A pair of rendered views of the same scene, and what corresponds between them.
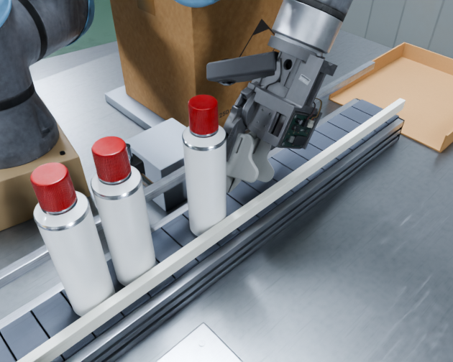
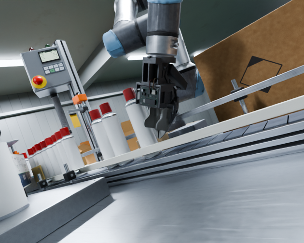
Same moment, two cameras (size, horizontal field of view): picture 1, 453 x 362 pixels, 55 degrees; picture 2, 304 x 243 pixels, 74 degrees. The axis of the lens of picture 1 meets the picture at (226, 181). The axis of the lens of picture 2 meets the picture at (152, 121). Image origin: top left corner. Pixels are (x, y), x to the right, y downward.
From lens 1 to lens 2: 0.75 m
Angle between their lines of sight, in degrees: 84
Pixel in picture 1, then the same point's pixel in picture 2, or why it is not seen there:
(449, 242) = (235, 219)
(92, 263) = (100, 142)
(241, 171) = (148, 123)
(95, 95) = not seen: hidden behind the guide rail
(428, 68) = not seen: outside the picture
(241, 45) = (239, 74)
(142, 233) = (111, 137)
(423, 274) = (173, 221)
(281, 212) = (173, 155)
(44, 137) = not seen: hidden behind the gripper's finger
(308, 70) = (145, 64)
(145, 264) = (116, 153)
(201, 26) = (203, 70)
